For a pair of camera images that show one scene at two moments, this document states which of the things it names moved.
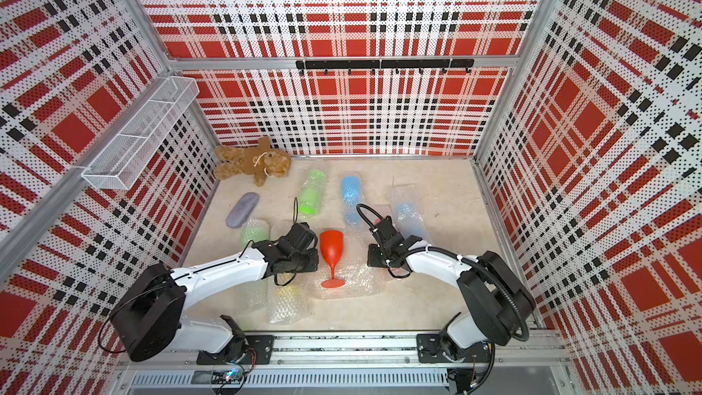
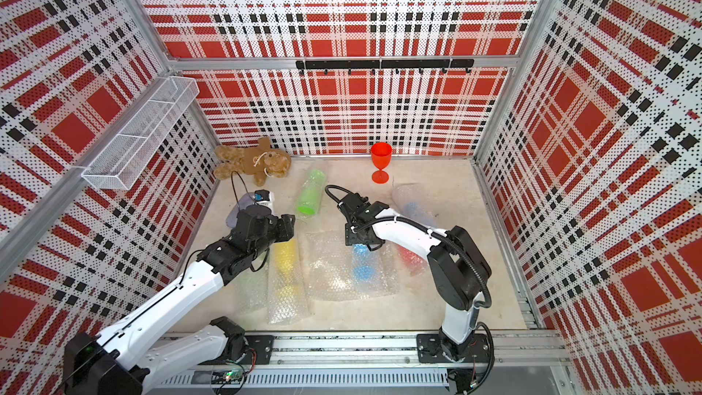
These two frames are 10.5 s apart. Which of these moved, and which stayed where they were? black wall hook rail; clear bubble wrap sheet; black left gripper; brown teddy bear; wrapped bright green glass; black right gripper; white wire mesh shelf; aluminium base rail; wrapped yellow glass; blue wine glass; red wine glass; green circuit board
Moved: blue wine glass; black left gripper; black right gripper; red wine glass
Stayed: brown teddy bear; clear bubble wrap sheet; aluminium base rail; wrapped yellow glass; black wall hook rail; wrapped bright green glass; green circuit board; white wire mesh shelf
